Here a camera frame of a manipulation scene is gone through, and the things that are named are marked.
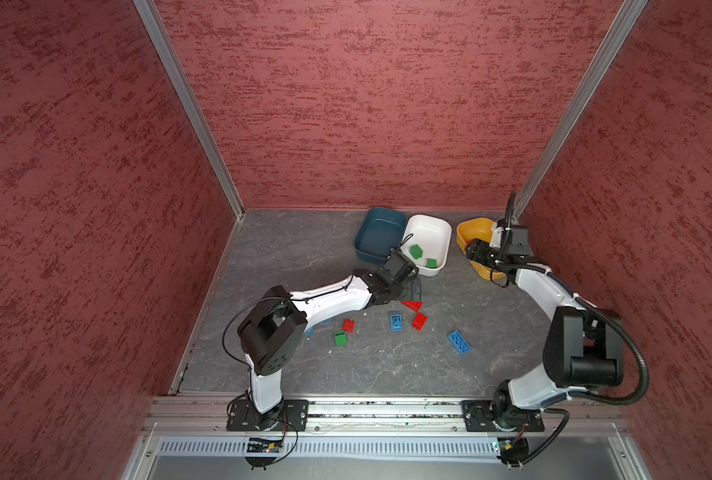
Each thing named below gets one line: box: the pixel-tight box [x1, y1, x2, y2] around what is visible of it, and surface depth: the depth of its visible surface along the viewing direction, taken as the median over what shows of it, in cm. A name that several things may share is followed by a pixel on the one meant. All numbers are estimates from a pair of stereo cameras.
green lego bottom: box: [335, 330, 347, 346], surface depth 87 cm
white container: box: [399, 214, 453, 276], surface depth 109 cm
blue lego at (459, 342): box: [448, 330, 472, 355], surface depth 87 cm
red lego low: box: [412, 312, 428, 331], surface depth 91 cm
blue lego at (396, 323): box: [390, 314, 403, 332], surface depth 91 cm
